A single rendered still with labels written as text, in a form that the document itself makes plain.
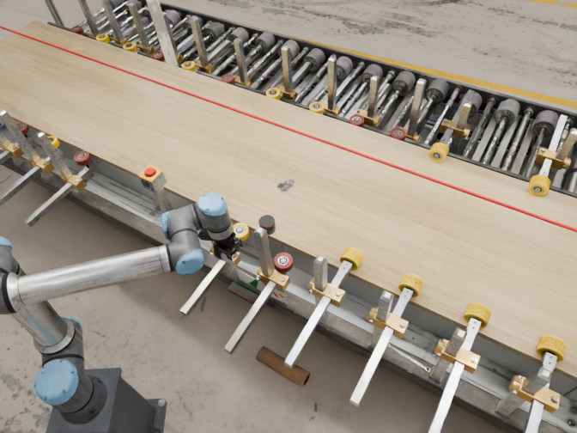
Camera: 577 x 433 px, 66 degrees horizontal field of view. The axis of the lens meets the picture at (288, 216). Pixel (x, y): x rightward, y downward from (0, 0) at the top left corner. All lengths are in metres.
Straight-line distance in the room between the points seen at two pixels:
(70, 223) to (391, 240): 2.41
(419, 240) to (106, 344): 1.91
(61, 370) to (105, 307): 1.17
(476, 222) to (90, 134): 2.00
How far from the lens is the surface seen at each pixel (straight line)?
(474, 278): 1.90
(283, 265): 1.84
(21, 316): 1.78
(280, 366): 2.54
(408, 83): 2.80
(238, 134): 2.39
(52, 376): 1.95
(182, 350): 2.76
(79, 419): 2.11
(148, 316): 2.92
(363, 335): 1.93
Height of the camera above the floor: 2.47
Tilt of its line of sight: 52 degrees down
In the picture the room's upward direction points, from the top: 6 degrees counter-clockwise
